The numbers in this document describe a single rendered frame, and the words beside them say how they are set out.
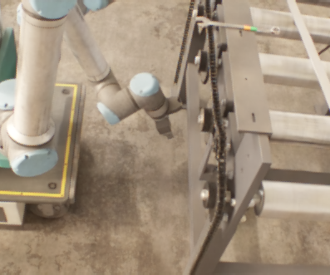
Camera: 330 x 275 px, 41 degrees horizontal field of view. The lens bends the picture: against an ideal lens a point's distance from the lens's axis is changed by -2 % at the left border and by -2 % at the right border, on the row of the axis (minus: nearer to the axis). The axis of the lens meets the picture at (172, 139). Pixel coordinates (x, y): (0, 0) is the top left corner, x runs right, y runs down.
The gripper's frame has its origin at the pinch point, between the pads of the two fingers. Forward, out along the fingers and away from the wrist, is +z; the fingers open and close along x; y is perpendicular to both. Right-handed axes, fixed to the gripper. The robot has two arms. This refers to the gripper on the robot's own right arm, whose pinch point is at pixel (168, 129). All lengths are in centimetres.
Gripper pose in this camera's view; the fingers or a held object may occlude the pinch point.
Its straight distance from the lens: 179.0
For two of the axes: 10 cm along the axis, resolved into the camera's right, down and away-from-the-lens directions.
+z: 2.4, 4.4, 8.6
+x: 1.8, 8.5, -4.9
